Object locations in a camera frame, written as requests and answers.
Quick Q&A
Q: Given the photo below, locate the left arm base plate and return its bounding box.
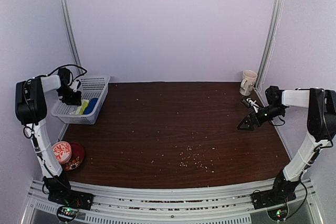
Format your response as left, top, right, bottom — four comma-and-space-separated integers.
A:
48, 189, 93, 210

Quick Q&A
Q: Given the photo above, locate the dark red floral bowl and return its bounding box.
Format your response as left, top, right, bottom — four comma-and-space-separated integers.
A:
62, 142, 86, 171

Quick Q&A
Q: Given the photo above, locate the right aluminium frame post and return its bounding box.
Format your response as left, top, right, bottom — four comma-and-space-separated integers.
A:
255, 0, 284, 91

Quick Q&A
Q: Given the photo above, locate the left black cable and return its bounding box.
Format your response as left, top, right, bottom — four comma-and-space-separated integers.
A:
22, 63, 88, 177

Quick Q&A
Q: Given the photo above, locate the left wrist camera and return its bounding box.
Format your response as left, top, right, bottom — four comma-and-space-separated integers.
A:
70, 79, 81, 92

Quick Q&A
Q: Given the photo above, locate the white plastic basket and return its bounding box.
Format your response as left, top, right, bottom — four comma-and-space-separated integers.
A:
51, 76, 110, 125

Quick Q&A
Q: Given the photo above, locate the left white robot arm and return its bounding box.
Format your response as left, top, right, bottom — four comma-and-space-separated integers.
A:
15, 64, 81, 205

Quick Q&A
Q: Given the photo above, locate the black cable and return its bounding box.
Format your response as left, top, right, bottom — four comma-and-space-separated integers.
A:
267, 92, 335, 218
22, 63, 88, 177

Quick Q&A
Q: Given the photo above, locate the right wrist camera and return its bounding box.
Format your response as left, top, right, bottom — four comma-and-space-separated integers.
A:
240, 97, 263, 112

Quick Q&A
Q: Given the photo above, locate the cream ceramic mug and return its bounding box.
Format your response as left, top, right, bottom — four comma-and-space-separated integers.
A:
239, 70, 258, 96

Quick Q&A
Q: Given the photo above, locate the blue towel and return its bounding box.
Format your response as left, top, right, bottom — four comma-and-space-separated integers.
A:
83, 98, 98, 115

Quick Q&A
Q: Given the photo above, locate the yellow green patterned towel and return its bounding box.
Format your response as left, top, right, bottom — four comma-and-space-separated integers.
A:
69, 99, 89, 115

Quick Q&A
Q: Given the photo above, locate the right black cable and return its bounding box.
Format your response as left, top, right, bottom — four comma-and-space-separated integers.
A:
267, 92, 335, 218

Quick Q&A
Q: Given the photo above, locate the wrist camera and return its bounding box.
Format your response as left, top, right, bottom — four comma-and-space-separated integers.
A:
240, 97, 263, 112
70, 79, 81, 92

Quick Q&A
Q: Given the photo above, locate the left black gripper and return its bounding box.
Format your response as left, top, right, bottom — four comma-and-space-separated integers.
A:
57, 87, 82, 105

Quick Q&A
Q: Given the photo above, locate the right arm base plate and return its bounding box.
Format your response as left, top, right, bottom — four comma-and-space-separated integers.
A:
251, 189, 296, 209

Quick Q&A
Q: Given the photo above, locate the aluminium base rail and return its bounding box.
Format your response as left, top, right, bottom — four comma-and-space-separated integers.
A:
19, 179, 325, 223

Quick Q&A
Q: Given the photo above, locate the aluminium frame post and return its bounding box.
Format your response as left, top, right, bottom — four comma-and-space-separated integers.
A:
60, 0, 81, 67
255, 0, 284, 91

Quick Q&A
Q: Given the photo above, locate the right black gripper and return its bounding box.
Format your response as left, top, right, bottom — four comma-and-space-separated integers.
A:
238, 104, 285, 131

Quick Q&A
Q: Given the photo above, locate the red white patterned bowl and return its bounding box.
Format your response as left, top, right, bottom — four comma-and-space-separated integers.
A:
52, 141, 72, 165

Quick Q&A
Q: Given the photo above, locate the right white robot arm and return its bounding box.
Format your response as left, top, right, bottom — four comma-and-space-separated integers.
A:
237, 86, 335, 208

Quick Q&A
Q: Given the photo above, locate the left aluminium frame post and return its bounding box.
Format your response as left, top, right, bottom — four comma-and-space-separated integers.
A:
60, 0, 81, 67

